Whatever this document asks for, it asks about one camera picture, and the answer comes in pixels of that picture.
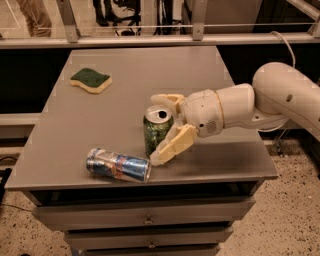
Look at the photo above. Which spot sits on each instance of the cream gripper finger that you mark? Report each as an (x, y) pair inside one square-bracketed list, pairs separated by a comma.
[(177, 140), (172, 101)]

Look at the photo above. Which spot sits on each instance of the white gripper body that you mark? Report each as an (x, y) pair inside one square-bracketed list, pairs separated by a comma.
[(201, 111)]

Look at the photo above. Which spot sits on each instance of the green soda can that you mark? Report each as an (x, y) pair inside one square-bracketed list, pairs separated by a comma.
[(157, 122)]

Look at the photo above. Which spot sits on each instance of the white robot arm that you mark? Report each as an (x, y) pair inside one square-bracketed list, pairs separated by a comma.
[(278, 93)]

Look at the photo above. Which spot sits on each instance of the silver blue redbull can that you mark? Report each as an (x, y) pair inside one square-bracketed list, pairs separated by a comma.
[(118, 166)]

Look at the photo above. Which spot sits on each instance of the grey drawer cabinet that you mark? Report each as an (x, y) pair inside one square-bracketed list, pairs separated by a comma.
[(193, 200)]

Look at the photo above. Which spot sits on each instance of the top drawer brass knob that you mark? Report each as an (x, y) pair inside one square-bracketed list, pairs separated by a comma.
[(148, 221)]

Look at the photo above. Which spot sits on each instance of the drawer brass knob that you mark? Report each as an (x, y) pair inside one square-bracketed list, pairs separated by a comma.
[(151, 245), (148, 221)]

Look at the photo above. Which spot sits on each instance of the green yellow sponge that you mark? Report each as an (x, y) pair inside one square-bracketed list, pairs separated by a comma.
[(90, 80)]

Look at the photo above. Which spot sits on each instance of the metal window rail frame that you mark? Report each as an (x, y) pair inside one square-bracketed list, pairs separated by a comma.
[(151, 22)]

